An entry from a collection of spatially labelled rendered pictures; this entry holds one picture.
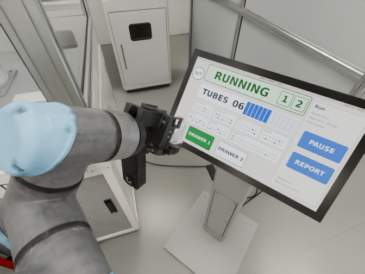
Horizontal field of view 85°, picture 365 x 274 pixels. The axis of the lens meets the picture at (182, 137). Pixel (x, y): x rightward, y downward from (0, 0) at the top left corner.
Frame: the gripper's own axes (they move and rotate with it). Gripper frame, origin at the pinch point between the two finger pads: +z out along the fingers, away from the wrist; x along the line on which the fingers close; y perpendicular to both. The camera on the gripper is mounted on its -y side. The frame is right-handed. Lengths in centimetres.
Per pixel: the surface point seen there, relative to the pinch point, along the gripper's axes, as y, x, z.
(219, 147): 0.5, -7.3, 14.9
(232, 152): 0.9, -11.3, 14.9
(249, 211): -52, -27, 110
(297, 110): 18.5, -21.6, 15.1
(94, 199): -51, 38, 21
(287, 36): 62, 0, 85
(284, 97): 20.6, -17.4, 15.1
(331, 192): 3.0, -37.0, 15.0
